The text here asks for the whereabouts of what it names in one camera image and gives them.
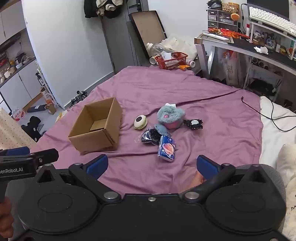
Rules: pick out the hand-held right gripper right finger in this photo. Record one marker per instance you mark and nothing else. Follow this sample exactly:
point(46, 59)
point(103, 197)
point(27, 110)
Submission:
point(207, 168)

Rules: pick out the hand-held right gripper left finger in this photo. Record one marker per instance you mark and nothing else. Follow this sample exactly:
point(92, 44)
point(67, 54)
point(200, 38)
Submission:
point(97, 165)

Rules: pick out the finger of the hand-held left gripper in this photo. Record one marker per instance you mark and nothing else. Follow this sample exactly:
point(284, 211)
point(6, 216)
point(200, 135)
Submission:
point(46, 155)
point(13, 151)

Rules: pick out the brown cardboard box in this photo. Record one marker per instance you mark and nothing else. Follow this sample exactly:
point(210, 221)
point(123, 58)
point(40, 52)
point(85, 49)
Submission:
point(92, 141)

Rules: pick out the blue product box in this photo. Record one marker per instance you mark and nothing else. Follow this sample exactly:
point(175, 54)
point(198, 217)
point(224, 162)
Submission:
point(167, 148)

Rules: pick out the blue knitted cloth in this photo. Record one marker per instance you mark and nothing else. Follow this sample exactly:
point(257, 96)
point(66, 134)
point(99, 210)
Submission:
point(163, 129)

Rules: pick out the black lace pouch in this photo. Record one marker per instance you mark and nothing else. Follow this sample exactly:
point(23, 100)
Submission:
point(148, 136)

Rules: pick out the grey fluffy plush toy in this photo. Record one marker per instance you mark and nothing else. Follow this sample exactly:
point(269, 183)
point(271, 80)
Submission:
point(171, 114)

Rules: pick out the person's left hand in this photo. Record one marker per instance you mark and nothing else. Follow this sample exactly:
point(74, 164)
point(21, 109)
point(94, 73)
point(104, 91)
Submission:
point(5, 217)

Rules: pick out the black clothes pile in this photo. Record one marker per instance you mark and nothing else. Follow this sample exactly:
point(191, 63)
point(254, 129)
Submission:
point(33, 127)

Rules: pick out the pink white packet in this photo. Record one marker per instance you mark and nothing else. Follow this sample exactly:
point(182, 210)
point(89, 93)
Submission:
point(18, 114)

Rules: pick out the yellow white cloth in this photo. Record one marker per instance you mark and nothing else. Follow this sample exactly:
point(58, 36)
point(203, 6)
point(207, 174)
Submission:
point(60, 115)

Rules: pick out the dark flat packet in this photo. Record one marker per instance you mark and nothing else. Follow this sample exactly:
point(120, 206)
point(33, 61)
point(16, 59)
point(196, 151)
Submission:
point(39, 107)

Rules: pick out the small open cardboard carton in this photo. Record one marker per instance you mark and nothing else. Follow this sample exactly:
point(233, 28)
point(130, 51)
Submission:
point(49, 102)

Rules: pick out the white kitchen cabinet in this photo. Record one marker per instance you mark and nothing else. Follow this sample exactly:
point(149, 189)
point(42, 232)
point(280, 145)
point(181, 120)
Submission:
point(20, 81)

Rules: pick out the white duvet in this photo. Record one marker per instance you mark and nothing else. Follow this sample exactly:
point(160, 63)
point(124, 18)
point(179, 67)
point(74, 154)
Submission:
point(272, 139)

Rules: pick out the cream fleece blanket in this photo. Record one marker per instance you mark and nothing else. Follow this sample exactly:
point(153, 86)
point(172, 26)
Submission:
point(289, 162)

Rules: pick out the pink bedsheet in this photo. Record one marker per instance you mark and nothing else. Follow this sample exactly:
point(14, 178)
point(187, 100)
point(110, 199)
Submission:
point(185, 88)

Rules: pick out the small orange bottle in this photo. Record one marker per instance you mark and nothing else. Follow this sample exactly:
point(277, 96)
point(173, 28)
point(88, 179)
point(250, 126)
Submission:
point(184, 67)

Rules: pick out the white printed bag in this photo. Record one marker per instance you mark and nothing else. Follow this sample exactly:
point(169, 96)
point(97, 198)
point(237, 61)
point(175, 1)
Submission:
point(233, 67)

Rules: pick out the red plastic basket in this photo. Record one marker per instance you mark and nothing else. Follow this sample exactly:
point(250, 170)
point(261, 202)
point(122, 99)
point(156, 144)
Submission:
point(172, 61)

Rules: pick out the tape roll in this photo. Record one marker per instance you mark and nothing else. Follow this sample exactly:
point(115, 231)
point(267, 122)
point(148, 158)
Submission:
point(153, 60)

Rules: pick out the white plastic bag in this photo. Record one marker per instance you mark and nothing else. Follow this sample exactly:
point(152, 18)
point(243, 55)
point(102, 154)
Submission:
point(181, 45)

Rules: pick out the white shelf unit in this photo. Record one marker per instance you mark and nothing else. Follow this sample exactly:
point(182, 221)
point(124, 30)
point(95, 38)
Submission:
point(245, 46)

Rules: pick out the grey door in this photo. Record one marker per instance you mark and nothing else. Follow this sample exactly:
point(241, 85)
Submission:
point(120, 39)

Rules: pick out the clear water bottle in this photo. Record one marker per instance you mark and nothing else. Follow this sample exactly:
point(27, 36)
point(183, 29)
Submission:
point(157, 48)

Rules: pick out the white crumpled tissue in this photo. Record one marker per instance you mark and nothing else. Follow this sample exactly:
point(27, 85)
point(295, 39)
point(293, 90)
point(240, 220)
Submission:
point(260, 49)

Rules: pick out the red gold paper packet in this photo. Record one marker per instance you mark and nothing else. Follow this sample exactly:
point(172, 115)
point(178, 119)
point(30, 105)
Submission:
point(226, 32)

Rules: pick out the flat cardboard tray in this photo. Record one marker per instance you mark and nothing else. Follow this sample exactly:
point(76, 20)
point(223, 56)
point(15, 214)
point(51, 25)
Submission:
point(149, 27)

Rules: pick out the grey drawer organizer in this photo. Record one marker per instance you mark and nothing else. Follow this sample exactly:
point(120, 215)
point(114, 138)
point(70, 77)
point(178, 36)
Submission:
point(222, 20)

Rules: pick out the white monitor riser shelf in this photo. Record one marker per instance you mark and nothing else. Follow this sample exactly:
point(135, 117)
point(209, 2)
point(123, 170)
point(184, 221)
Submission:
point(272, 30)

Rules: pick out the hanging black garment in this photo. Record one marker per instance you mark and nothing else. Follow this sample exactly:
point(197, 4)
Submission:
point(91, 8)

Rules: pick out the small orange plush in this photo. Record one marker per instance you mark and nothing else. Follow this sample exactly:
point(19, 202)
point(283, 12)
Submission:
point(235, 16)

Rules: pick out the hanging cream garment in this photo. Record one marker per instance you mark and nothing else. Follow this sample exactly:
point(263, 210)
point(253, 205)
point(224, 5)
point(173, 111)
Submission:
point(111, 5)

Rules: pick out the wicker basket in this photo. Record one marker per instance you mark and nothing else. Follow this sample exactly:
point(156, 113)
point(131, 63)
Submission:
point(230, 7)

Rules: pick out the white keyboard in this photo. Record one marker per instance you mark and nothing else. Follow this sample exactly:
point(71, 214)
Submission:
point(268, 17)

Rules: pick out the dark monitor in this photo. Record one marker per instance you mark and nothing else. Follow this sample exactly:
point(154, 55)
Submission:
point(268, 5)

